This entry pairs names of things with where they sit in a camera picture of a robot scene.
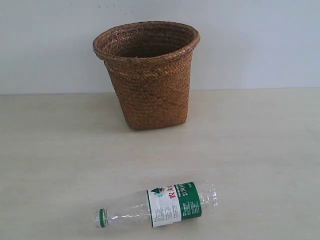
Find clear plastic bottle green label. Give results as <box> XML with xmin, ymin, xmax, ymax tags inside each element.
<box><xmin>94</xmin><ymin>181</ymin><xmax>218</xmax><ymax>229</ymax></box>

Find brown woven wicker basket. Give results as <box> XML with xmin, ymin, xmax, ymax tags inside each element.
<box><xmin>92</xmin><ymin>21</ymin><xmax>200</xmax><ymax>130</ymax></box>

